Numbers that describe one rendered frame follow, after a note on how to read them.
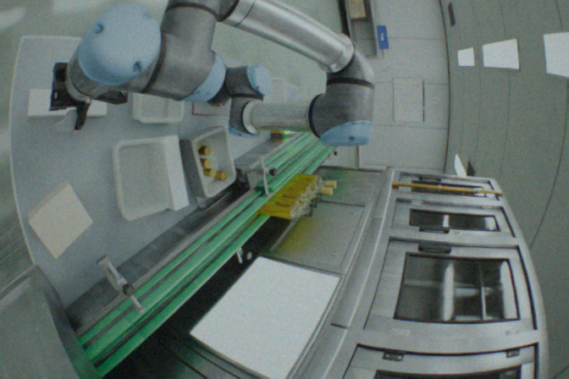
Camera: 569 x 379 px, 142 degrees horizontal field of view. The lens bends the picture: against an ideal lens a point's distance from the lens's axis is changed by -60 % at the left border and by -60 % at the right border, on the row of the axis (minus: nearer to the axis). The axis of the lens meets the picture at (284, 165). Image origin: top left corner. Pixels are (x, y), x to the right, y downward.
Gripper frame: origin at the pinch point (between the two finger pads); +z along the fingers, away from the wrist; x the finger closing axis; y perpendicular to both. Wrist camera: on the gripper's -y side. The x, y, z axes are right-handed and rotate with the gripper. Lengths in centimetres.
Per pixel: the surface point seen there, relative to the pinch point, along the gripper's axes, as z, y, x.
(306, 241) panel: -21, -70, 51
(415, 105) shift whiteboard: -79, -658, -71
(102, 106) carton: 10.3, -10.4, 0.6
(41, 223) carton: 8.8, 11.3, 27.0
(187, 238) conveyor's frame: 5, -34, 42
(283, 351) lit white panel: -35, -26, 63
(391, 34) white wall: -28, -608, -255
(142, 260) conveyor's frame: 10, -18, 46
